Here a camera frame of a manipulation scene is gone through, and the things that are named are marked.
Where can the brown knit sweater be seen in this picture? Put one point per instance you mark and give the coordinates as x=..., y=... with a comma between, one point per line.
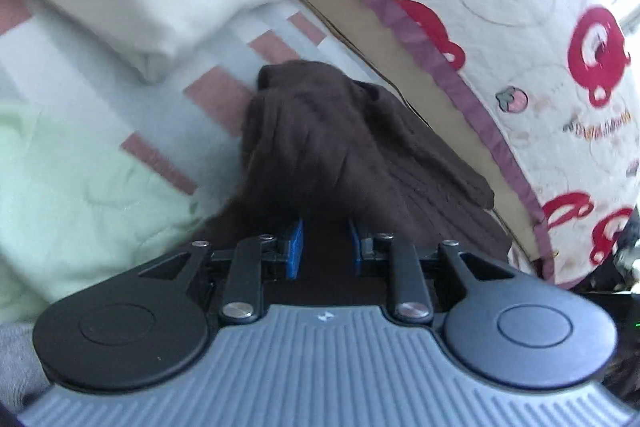
x=350, y=147

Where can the tan bed board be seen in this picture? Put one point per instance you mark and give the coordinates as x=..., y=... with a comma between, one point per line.
x=400, y=72

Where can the red bear printed quilt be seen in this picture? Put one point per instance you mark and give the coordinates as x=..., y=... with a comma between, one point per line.
x=525, y=32

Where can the light green blanket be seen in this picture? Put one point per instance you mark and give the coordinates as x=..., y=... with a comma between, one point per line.
x=80, y=197

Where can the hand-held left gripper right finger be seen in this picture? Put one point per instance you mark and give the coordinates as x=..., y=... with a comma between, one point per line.
x=355, y=247

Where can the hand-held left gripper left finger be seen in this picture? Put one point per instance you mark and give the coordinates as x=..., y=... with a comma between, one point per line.
x=296, y=252

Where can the pink and blue checked bedsheet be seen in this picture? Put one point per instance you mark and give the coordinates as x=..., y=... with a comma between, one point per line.
x=240, y=57

